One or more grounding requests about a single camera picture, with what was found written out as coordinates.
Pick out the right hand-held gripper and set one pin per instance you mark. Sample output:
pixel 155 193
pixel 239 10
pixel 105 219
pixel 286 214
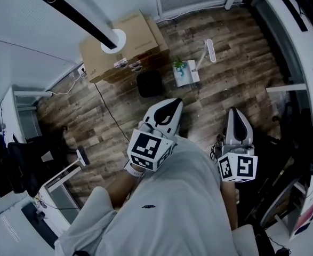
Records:
pixel 239 167

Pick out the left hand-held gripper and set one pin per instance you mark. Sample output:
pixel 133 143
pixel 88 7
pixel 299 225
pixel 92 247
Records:
pixel 145 151

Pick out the black waste bin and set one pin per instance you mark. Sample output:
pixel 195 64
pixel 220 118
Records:
pixel 149 84

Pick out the blue paper scrap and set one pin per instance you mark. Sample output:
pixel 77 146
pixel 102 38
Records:
pixel 182 74

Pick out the white paper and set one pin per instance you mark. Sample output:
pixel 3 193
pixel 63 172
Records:
pixel 178 69

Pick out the green paper scrap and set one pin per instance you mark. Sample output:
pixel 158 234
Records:
pixel 178 61

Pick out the person's right forearm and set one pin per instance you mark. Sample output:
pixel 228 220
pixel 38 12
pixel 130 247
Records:
pixel 229 204

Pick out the person's left forearm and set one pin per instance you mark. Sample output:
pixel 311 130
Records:
pixel 121 188

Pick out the black office chair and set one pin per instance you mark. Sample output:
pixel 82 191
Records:
pixel 268 153
pixel 25 164

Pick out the white smartwatch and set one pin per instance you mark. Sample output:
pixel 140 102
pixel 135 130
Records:
pixel 135 171

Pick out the white broom dark bristles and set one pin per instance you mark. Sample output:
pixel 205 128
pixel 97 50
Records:
pixel 83 155

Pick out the person's light grey shirt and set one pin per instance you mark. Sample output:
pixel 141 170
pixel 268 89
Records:
pixel 167 209

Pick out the large flat cardboard box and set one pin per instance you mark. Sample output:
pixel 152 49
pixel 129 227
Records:
pixel 119 36

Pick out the white power socket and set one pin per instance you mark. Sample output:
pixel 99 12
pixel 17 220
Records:
pixel 83 70

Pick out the white desk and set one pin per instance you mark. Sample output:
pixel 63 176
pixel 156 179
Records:
pixel 305 57
pixel 1 223
pixel 8 108

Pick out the white pole stand round base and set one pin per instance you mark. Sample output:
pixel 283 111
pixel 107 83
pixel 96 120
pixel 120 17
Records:
pixel 79 15

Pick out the black desk mat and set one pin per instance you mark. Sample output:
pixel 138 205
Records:
pixel 39 223

